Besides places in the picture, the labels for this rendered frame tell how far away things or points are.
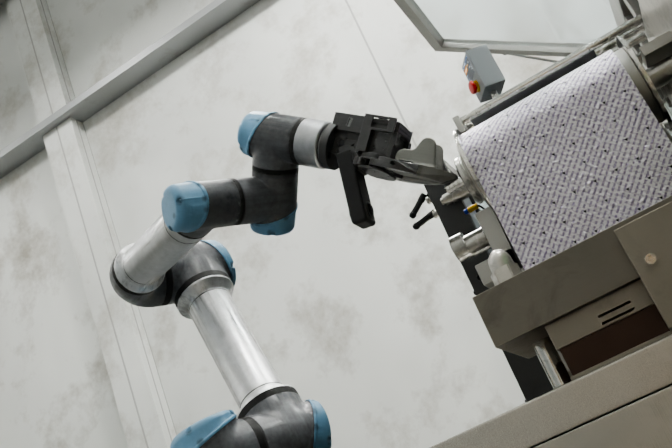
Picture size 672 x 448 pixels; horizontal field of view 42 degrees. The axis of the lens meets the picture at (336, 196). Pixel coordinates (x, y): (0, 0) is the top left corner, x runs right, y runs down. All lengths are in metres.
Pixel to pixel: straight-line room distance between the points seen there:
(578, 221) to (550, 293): 0.23
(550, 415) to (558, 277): 0.15
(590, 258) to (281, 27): 5.73
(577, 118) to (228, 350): 0.75
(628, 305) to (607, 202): 0.25
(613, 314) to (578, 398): 0.11
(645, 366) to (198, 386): 5.52
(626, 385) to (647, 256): 0.13
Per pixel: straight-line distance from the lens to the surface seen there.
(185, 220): 1.32
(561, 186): 1.17
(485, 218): 1.26
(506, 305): 0.96
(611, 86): 1.21
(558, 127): 1.20
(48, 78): 7.63
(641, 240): 0.92
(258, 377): 1.55
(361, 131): 1.29
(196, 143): 6.64
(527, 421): 0.88
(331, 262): 5.84
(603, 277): 0.94
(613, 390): 0.87
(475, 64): 1.90
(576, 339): 0.95
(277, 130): 1.36
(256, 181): 1.38
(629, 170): 1.17
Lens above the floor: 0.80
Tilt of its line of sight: 23 degrees up
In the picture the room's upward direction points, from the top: 23 degrees counter-clockwise
